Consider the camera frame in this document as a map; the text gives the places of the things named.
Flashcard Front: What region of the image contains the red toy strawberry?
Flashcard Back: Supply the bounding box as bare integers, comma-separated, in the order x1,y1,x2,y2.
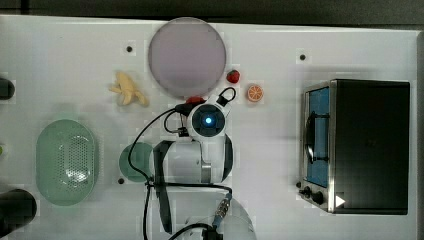
226,70,240,84

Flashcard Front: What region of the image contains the green plastic strainer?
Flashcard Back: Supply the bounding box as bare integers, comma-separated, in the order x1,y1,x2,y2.
36,119,98,206

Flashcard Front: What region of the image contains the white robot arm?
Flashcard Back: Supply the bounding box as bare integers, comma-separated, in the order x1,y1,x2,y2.
151,95,257,240

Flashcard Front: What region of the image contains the peeled toy banana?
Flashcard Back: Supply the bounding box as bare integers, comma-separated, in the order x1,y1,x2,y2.
109,72,149,106

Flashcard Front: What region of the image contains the lower black cylinder post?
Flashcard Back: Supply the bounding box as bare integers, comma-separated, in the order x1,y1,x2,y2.
0,189,37,237

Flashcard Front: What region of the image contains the green plastic mug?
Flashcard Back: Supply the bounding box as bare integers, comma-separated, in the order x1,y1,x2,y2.
119,142,152,182

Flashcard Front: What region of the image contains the lilac round plate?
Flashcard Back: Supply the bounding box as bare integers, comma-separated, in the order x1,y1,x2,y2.
148,17,226,98

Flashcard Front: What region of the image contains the black toaster oven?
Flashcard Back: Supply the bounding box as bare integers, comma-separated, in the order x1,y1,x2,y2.
296,79,410,215

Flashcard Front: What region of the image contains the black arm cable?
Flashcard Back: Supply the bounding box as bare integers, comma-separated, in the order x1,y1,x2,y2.
128,87,237,240

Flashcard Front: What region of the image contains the orange slice toy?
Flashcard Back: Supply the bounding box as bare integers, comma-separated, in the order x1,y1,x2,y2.
247,84,264,102

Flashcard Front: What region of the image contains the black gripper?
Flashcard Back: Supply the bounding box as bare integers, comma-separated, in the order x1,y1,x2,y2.
175,103,195,116

